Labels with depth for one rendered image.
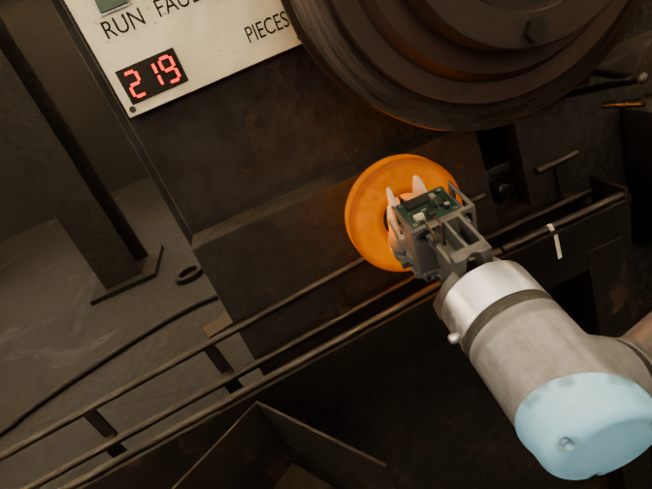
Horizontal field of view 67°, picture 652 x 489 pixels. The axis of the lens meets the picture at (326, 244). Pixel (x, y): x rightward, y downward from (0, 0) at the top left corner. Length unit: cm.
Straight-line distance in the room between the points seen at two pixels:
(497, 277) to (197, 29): 48
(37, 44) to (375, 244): 649
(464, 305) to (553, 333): 8
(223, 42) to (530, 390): 54
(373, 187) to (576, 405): 35
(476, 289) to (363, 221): 22
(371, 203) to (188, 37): 32
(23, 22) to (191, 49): 632
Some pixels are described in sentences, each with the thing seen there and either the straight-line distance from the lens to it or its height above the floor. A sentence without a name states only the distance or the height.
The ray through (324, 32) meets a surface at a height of 107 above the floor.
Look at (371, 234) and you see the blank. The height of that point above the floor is 83.
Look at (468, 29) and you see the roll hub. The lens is 55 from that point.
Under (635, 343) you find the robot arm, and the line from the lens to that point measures 49.
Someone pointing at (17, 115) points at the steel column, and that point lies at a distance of 332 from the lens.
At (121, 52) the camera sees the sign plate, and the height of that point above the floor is 113.
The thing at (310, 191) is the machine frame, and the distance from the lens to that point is 72.
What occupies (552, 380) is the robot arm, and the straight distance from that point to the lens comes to 39.
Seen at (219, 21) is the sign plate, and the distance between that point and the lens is 70.
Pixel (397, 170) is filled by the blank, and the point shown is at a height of 89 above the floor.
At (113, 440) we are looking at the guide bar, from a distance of 87.
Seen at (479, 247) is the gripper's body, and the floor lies 86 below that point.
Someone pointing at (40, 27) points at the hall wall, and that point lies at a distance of 694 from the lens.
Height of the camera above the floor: 110
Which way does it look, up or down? 25 degrees down
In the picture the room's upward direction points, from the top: 23 degrees counter-clockwise
